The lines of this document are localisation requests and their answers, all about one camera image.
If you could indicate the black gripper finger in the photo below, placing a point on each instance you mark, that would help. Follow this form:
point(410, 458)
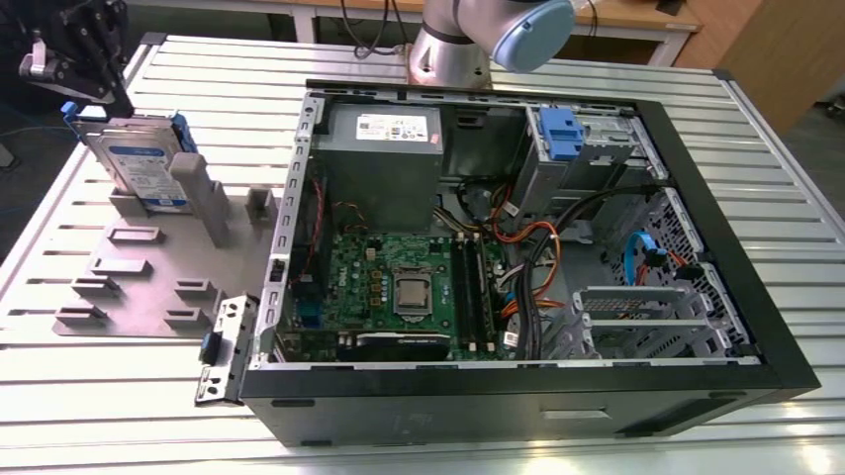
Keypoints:
point(106, 84)
point(43, 64)

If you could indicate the hard disk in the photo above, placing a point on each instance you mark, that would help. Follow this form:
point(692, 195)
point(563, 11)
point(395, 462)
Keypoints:
point(139, 163)

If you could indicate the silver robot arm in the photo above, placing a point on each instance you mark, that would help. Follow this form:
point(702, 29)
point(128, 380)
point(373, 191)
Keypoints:
point(455, 59)

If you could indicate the metal disk bay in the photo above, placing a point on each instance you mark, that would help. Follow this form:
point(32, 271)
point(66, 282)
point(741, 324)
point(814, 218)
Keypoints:
point(660, 322)

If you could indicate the grey parts rack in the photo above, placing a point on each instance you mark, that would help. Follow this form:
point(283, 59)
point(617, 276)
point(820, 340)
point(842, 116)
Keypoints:
point(152, 277)

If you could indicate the grey power supply unit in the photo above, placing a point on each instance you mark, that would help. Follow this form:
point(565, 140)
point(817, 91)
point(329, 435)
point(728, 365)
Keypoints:
point(377, 188)

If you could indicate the green motherboard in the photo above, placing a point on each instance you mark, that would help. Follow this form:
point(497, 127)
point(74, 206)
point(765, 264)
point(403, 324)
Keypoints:
point(429, 247)

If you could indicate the silver CPU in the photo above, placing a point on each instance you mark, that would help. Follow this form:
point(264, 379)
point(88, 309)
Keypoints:
point(413, 293)

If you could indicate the CPU socket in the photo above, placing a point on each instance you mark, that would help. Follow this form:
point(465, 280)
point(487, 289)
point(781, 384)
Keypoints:
point(414, 313)

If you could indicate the black graphics card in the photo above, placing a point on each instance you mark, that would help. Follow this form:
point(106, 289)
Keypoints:
point(397, 344)

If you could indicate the black RAM slot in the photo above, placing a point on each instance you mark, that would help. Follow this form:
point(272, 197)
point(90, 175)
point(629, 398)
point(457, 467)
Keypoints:
point(465, 297)
point(483, 297)

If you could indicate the metal drive cage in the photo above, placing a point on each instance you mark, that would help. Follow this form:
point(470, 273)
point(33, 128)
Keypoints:
point(581, 170)

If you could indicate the wooden desk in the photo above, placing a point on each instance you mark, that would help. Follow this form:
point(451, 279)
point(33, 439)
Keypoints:
point(634, 20)

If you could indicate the black PC case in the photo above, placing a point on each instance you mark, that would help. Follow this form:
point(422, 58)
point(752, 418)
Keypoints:
point(462, 410)

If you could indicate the wooden cabinet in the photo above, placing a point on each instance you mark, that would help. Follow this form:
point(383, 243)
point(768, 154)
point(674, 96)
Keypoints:
point(778, 49)

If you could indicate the white metal desk frame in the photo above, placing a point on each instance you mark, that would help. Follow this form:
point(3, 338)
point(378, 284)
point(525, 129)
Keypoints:
point(300, 27)

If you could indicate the metal bracket with blue latch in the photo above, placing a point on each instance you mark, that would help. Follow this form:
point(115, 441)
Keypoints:
point(211, 386)

